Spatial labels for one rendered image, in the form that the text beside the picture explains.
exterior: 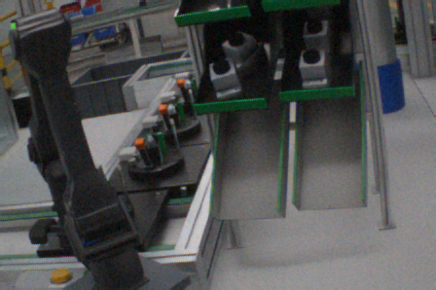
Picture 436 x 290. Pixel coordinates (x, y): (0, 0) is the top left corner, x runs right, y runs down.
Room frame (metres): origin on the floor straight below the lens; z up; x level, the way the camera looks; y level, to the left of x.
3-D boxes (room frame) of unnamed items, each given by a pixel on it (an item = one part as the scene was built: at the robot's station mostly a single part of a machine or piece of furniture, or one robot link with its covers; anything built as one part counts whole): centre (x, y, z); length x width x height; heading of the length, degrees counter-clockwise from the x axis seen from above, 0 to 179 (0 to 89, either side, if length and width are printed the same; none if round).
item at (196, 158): (1.41, 0.15, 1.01); 0.24 x 0.24 x 0.13; 78
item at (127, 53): (6.56, 0.65, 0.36); 0.60 x 0.40 x 0.15; 89
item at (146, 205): (1.17, 0.26, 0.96); 0.24 x 0.24 x 0.02; 78
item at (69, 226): (0.75, 0.18, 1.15); 0.09 x 0.07 x 0.06; 113
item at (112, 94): (3.30, 0.38, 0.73); 0.62 x 0.42 x 0.23; 78
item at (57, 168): (0.96, 0.27, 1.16); 0.09 x 0.06 x 0.07; 23
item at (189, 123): (1.65, 0.10, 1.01); 0.24 x 0.24 x 0.13; 78
